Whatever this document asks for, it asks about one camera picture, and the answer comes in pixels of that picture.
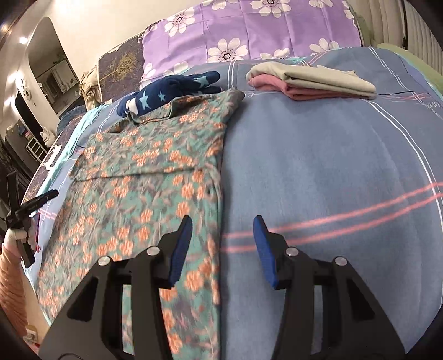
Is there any floral green orange shirt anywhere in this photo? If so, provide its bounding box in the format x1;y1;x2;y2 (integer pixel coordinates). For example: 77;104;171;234
35;88;244;359

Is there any pink sleeve left forearm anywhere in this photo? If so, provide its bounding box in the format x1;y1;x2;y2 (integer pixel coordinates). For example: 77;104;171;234
0;246;28;338

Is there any beige clothes pile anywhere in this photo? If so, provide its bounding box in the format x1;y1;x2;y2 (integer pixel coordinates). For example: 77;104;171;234
79;65;102;111

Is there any left white gloved hand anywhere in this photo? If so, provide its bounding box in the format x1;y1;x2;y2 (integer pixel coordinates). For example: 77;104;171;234
3;218;37;258

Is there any dark deer pattern side cushion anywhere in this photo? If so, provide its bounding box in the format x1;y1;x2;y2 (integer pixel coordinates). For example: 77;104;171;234
22;113;85;202

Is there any white cat figurine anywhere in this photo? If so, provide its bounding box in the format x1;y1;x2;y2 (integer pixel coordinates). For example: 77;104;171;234
40;127;56;148

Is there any turquoise blanket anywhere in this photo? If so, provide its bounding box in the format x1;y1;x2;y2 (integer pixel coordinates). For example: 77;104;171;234
70;102;116;140

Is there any blue plaid bed sheet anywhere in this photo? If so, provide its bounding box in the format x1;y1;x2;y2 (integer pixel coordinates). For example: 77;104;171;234
26;47;442;359

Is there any dark tree pattern headboard cushion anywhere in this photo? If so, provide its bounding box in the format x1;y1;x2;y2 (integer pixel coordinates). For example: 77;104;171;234
98;33;144;103

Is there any navy star plush blanket roll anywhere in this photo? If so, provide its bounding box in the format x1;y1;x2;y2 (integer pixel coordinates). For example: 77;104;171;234
116;71;222;118

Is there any folded beige garment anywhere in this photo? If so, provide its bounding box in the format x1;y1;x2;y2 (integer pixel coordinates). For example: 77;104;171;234
246;61;376;98

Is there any folded pink garment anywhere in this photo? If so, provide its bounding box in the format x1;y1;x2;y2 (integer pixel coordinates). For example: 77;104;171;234
248;74;375;101

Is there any purple floral pillow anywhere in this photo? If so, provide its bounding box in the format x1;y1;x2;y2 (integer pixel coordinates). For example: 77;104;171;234
140;0;361;86

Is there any grey pleated curtain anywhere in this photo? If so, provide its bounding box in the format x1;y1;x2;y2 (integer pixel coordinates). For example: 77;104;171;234
348;0;442;73

